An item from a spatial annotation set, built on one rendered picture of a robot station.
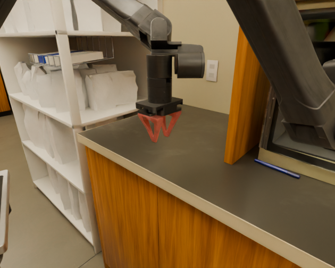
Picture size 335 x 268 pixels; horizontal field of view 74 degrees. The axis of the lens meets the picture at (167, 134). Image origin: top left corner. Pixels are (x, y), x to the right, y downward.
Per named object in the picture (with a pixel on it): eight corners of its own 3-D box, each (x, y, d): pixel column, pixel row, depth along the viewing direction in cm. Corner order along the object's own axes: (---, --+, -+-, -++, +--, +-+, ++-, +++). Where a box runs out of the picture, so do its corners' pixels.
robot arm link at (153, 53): (147, 49, 51) (144, 50, 46) (176, 49, 51) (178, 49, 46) (148, 79, 54) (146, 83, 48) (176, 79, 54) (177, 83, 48)
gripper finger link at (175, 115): (181, 137, 58) (182, 101, 54) (162, 146, 53) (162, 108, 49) (162, 131, 62) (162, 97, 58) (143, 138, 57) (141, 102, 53)
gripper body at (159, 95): (183, 106, 55) (184, 75, 52) (154, 116, 48) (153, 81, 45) (164, 101, 59) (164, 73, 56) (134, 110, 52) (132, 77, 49)
